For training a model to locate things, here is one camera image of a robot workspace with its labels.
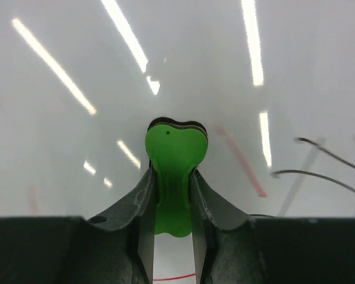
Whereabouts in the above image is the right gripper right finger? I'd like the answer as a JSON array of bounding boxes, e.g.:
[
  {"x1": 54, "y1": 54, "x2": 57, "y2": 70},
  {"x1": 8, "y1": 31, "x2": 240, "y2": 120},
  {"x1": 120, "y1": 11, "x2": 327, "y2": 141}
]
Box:
[{"x1": 189, "y1": 170, "x2": 265, "y2": 283}]

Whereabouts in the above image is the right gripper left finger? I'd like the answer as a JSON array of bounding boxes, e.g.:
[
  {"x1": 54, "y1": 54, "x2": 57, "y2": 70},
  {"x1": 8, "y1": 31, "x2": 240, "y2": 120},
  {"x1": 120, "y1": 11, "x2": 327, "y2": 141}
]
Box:
[{"x1": 88, "y1": 168, "x2": 157, "y2": 283}]

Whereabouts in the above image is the green whiteboard eraser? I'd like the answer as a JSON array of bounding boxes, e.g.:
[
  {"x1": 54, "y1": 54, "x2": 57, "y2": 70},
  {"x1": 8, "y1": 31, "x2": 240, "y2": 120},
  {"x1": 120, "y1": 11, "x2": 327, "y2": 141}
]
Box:
[{"x1": 145, "y1": 117, "x2": 208, "y2": 238}]

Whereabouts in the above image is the black-framed whiteboard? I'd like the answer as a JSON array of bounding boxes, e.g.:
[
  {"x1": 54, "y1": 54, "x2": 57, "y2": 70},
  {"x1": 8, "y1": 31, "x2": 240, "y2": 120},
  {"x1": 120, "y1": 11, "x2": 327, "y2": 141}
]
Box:
[{"x1": 0, "y1": 1, "x2": 355, "y2": 283}]

